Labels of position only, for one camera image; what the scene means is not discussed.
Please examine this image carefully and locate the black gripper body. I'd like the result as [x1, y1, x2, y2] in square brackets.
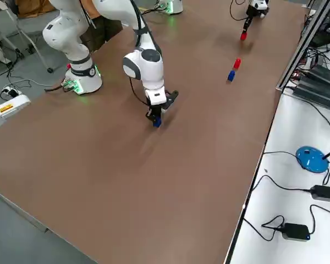
[145, 90, 180, 113]
[245, 5, 269, 20]

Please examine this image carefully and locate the black ribbed power supply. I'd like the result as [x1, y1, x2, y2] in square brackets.
[310, 63, 330, 89]
[292, 74, 330, 111]

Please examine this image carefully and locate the person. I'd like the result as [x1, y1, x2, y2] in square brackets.
[79, 0, 125, 53]

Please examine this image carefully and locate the white floor power strip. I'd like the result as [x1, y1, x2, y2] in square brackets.
[0, 85, 19, 99]

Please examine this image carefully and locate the blue desk lamp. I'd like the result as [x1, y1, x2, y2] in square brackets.
[295, 145, 330, 174]

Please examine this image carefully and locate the white metal rolling stand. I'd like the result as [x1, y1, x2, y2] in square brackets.
[0, 0, 55, 74]

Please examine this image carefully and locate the black power adapter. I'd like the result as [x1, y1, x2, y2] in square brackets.
[280, 222, 311, 243]
[309, 184, 330, 203]

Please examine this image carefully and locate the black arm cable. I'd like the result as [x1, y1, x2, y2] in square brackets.
[128, 0, 155, 111]
[229, 0, 250, 21]

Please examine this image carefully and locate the aluminium frame post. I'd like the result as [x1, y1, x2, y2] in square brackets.
[276, 0, 330, 92]

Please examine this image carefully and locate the long black desk cable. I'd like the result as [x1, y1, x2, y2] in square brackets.
[283, 85, 330, 145]

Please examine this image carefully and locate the black lamp cable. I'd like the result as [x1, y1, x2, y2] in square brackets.
[263, 150, 330, 185]

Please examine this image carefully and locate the black adapter cable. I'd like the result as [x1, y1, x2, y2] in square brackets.
[241, 214, 286, 243]
[246, 174, 317, 210]

